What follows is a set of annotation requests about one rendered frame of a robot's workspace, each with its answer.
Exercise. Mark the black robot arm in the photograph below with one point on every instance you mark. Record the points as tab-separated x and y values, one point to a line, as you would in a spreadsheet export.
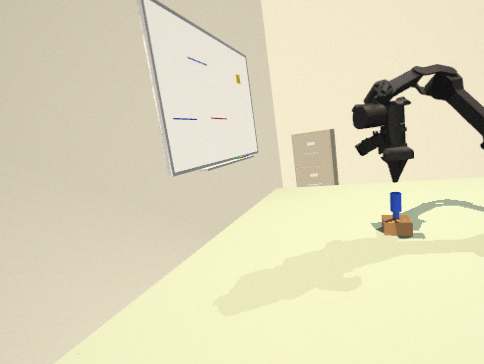
445	85

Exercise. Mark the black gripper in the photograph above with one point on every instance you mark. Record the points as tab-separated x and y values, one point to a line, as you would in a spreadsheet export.
395	152

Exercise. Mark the orange square block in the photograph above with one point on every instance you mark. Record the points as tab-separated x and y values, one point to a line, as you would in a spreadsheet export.
401	227

